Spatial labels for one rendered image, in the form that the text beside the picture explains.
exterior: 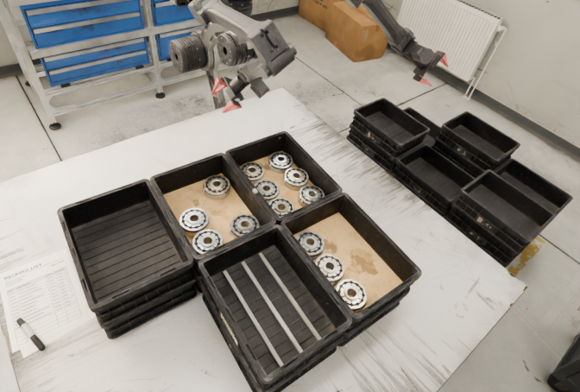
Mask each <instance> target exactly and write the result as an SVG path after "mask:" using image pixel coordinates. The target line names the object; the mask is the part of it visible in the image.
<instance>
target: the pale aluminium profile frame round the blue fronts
mask: <svg viewBox="0 0 580 392"><path fill-rule="evenodd" d="M4 2H5V5H6V7H7V8H5V7H4V5H3V1H2V0H0V21H1V23H2V25H3V28H4V31H5V33H6V35H7V36H8V39H9V42H10V45H11V46H12V48H13V50H14V53H15V55H16V58H17V60H18V62H19V64H20V67H21V69H22V72H23V74H24V76H25V78H26V80H27V81H26V82H25V85H27V86H31V87H32V89H33V91H34V93H35V95H36V97H37V98H38V100H39V102H40V103H41V106H42V108H43V110H44V111H45V112H46V114H47V117H48V120H49V122H50V123H51V124H50V125H49V129H51V130H57V129H59V128H60V127H61V124H60V123H57V122H56V119H55V116H58V115H62V114H65V113H68V112H71V111H76V110H80V109H84V108H86V107H90V106H93V105H96V104H102V103H105V102H108V101H111V100H115V99H118V98H123V97H127V96H129V95H133V94H137V93H139V92H145V91H148V90H152V89H154V88H156V91H157V92H158V93H156V94H155V96H156V97H157V98H164V97H165V96H166V95H165V93H163V90H162V87H163V86H164V85H170V84H173V83H176V82H180V81H183V80H186V79H191V78H195V77H198V76H201V75H205V74H206V72H205V71H202V70H201V69H199V70H196V71H192V72H189V73H183V74H180V75H177V76H173V77H170V78H167V79H163V78H162V77H161V71H162V70H163V68H164V67H168V66H173V62H172V61H171V58H170V59H167V60H164V61H158V54H157V50H158V47H157V41H156V39H155V37H154V35H156V34H160V33H165V32H169V31H174V30H178V29H183V28H190V27H195V26H199V25H201V24H200V23H199V22H198V21H197V19H191V20H186V21H182V22H174V23H169V24H164V25H160V26H154V23H153V19H152V13H151V7H150V4H151V0H142V1H140V2H141V6H143V10H144V15H145V21H146V24H144V28H142V29H138V30H133V31H129V32H123V33H119V34H114V35H106V36H101V37H96V38H91V39H87V40H82V41H75V42H70V43H66V44H61V45H56V46H51V47H44V48H39V49H35V45H33V46H28V47H26V46H25V43H24V41H23V38H22V35H21V33H20V30H19V28H18V27H17V26H19V25H24V24H26V22H25V20H24V19H21V20H15V18H14V16H13V14H12V11H11V9H10V7H9V4H8V1H7V0H4ZM144 36H147V37H148V41H147V44H148V47H149V48H148V52H150V53H151V56H150V55H149V59H150V63H149V64H148V65H141V66H136V67H135V68H131V69H127V70H123V71H120V72H116V73H110V74H106V75H103V76H98V77H95V78H91V79H85V80H81V81H78V82H74V83H71V84H70V83H66V84H63V85H60V86H56V87H53V88H49V89H46V90H43V87H42V85H41V82H40V80H39V77H42V76H47V75H46V74H45V71H44V72H40V71H43V70H44V69H43V66H42V64H39V65H33V62H32V60H33V59H38V58H42V57H47V56H51V55H56V54H63V53H67V52H72V51H76V50H80V49H84V48H89V47H96V46H101V45H105V44H110V43H114V42H119V41H127V40H131V39H135V38H140V37H144ZM30 57H31V58H30ZM31 59H32V60H31ZM37 72H39V73H37ZM140 73H145V74H146V75H147V76H148V77H149V78H150V79H151V80H152V81H151V83H147V84H144V85H139V86H135V87H132V88H129V89H125V90H121V91H119V92H113V93H110V94H106V95H103V96H99V97H96V98H90V99H87V100H84V101H80V102H77V103H74V104H68V105H64V106H61V107H58V108H57V107H53V106H51V105H50V104H49V100H50V99H51V97H52V96H54V95H58V94H61V93H65V92H71V91H75V90H78V89H82V88H86V87H89V86H93V85H99V84H103V83H106V82H110V81H113V80H116V79H122V78H126V77H129V76H133V75H137V74H140Z"/></svg>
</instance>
